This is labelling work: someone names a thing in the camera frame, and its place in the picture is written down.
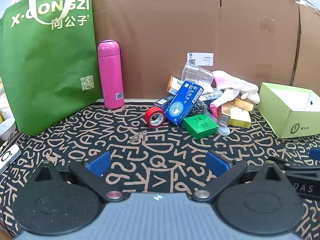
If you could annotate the blue medicine box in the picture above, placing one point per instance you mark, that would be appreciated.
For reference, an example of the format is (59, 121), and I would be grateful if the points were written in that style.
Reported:
(181, 105)

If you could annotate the orange white box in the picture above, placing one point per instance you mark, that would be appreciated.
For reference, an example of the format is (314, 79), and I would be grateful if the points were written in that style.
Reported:
(173, 85)

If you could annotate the clear plastic cup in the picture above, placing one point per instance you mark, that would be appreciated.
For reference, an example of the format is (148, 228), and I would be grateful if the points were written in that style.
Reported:
(197, 75)

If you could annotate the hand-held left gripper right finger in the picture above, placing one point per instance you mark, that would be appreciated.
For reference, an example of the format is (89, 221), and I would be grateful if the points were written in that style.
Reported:
(217, 162)

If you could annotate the clear plastic lid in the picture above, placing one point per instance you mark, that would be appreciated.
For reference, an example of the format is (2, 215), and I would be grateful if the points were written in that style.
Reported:
(222, 131)

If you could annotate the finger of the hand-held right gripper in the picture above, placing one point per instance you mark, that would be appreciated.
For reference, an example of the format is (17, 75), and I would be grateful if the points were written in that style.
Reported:
(315, 154)
(290, 163)

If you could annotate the large cardboard box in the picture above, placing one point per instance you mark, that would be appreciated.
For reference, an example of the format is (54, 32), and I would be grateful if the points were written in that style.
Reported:
(162, 17)

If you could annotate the pink thermos bottle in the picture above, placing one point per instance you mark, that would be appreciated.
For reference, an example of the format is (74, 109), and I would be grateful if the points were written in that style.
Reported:
(110, 75)

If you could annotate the white bowl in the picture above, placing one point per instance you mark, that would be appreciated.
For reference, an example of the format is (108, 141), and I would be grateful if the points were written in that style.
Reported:
(7, 128)

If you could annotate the white flat device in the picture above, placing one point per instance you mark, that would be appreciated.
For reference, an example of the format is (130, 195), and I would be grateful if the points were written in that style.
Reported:
(8, 156)

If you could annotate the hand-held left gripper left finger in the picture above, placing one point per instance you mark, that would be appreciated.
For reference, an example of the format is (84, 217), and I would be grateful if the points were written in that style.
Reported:
(98, 163)

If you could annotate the black letter print mat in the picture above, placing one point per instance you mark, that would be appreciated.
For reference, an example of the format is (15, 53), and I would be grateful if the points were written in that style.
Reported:
(150, 150)

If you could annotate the steel wool scrubber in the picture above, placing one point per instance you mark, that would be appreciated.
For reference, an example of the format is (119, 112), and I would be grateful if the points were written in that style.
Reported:
(201, 106)

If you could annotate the green tote bag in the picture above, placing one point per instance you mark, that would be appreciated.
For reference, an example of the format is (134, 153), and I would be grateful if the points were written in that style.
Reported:
(50, 67)

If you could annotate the gold orange box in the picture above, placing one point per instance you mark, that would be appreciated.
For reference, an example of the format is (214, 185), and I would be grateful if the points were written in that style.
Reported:
(223, 115)

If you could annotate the clear plastic packet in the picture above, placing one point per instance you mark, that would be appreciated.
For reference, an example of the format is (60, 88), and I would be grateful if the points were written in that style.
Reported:
(212, 95)

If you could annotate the white shipping label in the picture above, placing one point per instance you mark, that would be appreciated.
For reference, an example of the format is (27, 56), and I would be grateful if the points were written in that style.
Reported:
(200, 59)

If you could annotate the light green box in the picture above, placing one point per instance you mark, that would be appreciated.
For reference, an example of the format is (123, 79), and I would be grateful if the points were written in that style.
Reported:
(287, 120)

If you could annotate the pink white glove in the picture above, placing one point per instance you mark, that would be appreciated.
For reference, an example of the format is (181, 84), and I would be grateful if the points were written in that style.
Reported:
(240, 86)
(220, 102)

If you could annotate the small black blue box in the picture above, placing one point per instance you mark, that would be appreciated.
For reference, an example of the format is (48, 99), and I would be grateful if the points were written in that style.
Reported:
(161, 102)

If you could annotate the brown gold box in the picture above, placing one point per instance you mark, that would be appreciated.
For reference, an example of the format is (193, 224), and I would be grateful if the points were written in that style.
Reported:
(246, 103)

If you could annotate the red tape roll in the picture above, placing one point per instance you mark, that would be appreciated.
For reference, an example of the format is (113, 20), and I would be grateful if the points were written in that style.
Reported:
(153, 117)

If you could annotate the yellow medicine box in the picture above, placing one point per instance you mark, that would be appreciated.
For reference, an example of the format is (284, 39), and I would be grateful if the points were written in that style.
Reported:
(240, 118)

